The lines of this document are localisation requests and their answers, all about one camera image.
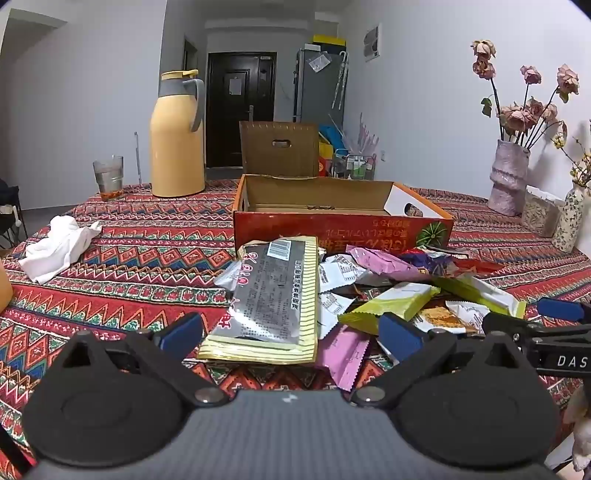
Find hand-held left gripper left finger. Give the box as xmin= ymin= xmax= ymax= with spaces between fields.
xmin=59 ymin=313 xmax=232 ymax=408

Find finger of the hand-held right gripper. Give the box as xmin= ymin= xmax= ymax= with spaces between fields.
xmin=481 ymin=312 xmax=542 ymax=343
xmin=538 ymin=298 xmax=591 ymax=324

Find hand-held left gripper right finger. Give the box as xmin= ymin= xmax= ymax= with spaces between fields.
xmin=349 ymin=312 xmax=536 ymax=408

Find pile of assorted snack packets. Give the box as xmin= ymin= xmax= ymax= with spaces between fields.
xmin=215 ymin=244 xmax=527 ymax=393

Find large silver gold-edged packet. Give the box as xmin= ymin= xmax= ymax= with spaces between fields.
xmin=198 ymin=235 xmax=324 ymax=365

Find red cardboard box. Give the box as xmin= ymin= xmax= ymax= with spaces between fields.
xmin=232 ymin=174 xmax=455 ymax=252

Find person's right hand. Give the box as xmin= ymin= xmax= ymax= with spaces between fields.
xmin=567 ymin=383 xmax=591 ymax=472

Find patterned tablecloth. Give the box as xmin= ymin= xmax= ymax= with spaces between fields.
xmin=0 ymin=178 xmax=591 ymax=478

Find speckled vase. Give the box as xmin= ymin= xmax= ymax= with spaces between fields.
xmin=551 ymin=181 xmax=586 ymax=254

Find yellow flower sprigs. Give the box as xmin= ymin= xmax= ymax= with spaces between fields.
xmin=551 ymin=119 xmax=591 ymax=190

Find white cloth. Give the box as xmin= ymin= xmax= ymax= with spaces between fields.
xmin=18 ymin=215 xmax=103 ymax=284

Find glass cup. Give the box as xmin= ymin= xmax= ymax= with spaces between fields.
xmin=92 ymin=155 xmax=124 ymax=202

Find orange container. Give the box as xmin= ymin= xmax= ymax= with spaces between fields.
xmin=0 ymin=261 xmax=14 ymax=312

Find yellow thermos jug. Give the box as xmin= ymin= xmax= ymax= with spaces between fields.
xmin=150 ymin=69 xmax=207 ymax=198

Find lilac dried grass bunch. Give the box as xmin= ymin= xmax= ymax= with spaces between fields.
xmin=355 ymin=113 xmax=380 ymax=155

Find dried pink flowers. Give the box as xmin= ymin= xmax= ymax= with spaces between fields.
xmin=470 ymin=39 xmax=580 ymax=149

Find blue box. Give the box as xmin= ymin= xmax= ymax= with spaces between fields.
xmin=318 ymin=124 xmax=345 ymax=151

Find dark door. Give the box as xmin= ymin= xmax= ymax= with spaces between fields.
xmin=206 ymin=52 xmax=278 ymax=169

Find black chair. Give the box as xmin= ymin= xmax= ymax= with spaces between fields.
xmin=0 ymin=179 xmax=21 ymax=250

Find grey refrigerator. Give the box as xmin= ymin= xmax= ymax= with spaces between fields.
xmin=294 ymin=48 xmax=349 ymax=125

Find wire rack trolley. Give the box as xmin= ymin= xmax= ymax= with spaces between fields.
xmin=331 ymin=152 xmax=377 ymax=182

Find brown box with handle hole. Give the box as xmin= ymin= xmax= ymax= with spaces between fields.
xmin=239 ymin=121 xmax=320 ymax=178

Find white wall panel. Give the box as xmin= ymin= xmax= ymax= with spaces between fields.
xmin=363 ymin=23 xmax=383 ymax=63

